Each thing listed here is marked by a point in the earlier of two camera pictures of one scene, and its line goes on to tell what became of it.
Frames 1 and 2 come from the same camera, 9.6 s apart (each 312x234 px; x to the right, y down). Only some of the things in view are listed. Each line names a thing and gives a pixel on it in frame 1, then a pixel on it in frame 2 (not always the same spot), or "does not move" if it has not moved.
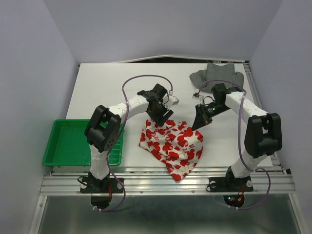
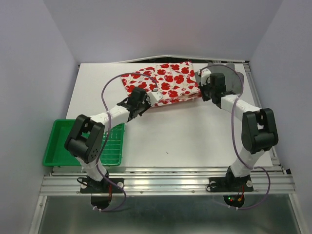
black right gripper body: x=209 y=111 to x=206 y=91
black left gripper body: x=159 y=111 to x=143 y=105
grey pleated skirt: x=204 y=80 does not move
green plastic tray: x=67 y=145 does not move
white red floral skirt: x=176 y=145 to x=172 y=81
